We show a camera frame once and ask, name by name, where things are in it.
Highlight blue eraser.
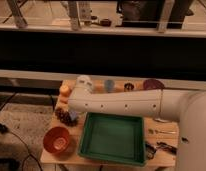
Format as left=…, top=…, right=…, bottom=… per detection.
left=69, top=111, right=78, bottom=121

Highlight red bowl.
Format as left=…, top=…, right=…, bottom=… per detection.
left=43, top=126, right=70, bottom=155

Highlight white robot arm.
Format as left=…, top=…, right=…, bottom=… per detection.
left=68, top=81, right=206, bottom=171

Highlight purple bowl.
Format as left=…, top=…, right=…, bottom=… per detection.
left=143, top=79, right=165, bottom=90

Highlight blue cup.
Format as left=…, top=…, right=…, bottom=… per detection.
left=104, top=80, right=115, bottom=93

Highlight metal cup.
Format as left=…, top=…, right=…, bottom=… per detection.
left=124, top=83, right=134, bottom=92

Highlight orange toy fruit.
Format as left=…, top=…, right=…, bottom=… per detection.
left=60, top=85, right=71, bottom=97

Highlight orange carrot toy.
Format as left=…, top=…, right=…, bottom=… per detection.
left=59, top=97, right=68, bottom=104

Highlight green plastic tray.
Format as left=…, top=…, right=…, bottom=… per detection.
left=78, top=113, right=146, bottom=166

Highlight metal spoon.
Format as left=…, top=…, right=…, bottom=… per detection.
left=148, top=129, right=176, bottom=134

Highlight black scissors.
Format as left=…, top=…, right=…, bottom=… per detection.
left=145, top=142, right=177, bottom=160

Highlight black floor cable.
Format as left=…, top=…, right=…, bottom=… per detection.
left=0, top=122, right=44, bottom=171

